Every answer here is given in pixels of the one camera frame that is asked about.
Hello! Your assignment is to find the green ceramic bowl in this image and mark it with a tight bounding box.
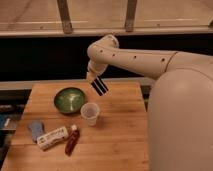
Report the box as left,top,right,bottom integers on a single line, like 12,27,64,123
54,87,86,114

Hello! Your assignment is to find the white rectangular box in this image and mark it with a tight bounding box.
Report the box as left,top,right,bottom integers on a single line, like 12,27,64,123
37,126,68,150

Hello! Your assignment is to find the right metal frame leg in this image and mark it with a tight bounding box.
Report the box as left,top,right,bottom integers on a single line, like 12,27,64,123
124,0,137,32

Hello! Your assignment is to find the metal frame leg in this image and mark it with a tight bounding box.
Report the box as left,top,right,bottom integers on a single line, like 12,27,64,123
124,0,137,32
57,0,73,34

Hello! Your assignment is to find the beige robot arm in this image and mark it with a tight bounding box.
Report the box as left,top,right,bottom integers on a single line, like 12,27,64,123
87,35,213,171

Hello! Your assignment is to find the beige and yellow gripper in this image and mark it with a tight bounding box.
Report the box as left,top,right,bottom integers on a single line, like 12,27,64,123
86,60,108,83

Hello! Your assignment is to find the black striped eraser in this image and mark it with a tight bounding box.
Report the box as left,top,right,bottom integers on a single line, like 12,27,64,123
91,77,109,96

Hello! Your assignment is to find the left metal frame leg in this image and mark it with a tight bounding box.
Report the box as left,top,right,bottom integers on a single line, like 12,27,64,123
57,0,73,34

